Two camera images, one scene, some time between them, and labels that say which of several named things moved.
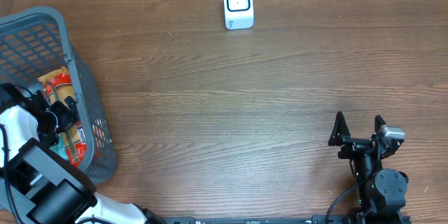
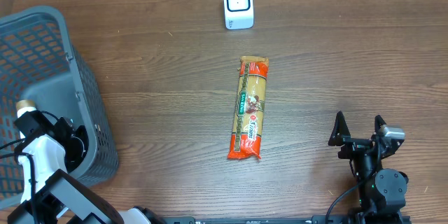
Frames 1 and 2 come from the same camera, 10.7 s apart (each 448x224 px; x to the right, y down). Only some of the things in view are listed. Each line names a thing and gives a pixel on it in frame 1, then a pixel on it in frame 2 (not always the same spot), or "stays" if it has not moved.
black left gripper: [65, 113] to [75, 144]
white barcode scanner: [239, 5] stays
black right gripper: [341, 135] stays
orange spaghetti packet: [59, 86] to [247, 126]
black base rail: [315, 220] stays
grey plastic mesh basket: [35, 42] stays
